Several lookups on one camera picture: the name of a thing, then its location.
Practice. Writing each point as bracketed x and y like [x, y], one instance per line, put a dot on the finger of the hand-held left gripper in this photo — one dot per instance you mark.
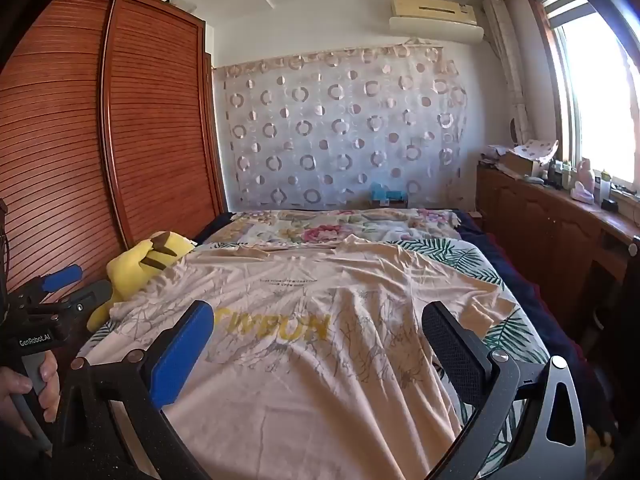
[62, 277]
[95, 294]

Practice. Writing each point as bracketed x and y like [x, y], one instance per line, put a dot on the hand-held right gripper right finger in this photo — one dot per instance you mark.
[452, 352]

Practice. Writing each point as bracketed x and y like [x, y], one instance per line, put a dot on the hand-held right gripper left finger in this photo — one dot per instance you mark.
[182, 355]

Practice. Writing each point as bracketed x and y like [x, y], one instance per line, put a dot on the beige printed t-shirt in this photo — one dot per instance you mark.
[300, 385]

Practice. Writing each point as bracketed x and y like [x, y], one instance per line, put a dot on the person's left hand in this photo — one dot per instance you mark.
[15, 392]

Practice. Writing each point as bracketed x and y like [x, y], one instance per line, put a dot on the yellow plush toy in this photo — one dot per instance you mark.
[130, 265]

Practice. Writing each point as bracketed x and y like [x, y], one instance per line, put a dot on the palm leaf bed sheet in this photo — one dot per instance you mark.
[480, 260]

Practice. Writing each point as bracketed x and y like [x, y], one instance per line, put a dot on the wooden slatted wardrobe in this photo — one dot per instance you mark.
[75, 135]

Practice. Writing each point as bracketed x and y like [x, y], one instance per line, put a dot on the wooden low cabinet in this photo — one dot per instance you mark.
[540, 225]

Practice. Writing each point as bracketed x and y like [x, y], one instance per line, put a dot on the yellow floral cloth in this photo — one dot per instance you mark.
[602, 442]

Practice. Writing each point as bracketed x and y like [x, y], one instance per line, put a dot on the floral blanket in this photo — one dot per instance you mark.
[320, 230]

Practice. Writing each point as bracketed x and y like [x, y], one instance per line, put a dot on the open cardboard box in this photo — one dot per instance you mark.
[517, 165]

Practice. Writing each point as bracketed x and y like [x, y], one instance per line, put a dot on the stack of white papers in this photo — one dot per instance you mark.
[497, 151]

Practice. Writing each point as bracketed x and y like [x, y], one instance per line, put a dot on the small black box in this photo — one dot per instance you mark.
[609, 206]

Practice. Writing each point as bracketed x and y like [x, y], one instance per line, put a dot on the pink figurine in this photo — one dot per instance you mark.
[584, 182]

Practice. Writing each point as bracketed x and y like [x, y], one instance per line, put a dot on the white bottle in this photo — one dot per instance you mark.
[605, 187]

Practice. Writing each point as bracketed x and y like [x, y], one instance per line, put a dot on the sheer circle-patterned curtain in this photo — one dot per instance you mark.
[340, 125]

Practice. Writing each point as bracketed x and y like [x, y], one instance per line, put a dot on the pale window curtain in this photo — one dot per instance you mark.
[510, 70]

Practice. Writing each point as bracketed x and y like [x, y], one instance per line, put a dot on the window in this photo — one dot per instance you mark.
[600, 100]

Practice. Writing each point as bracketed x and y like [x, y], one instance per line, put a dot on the oval wall mirror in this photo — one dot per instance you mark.
[514, 130]

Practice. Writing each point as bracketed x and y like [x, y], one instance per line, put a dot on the wall air conditioner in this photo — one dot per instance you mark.
[435, 17]

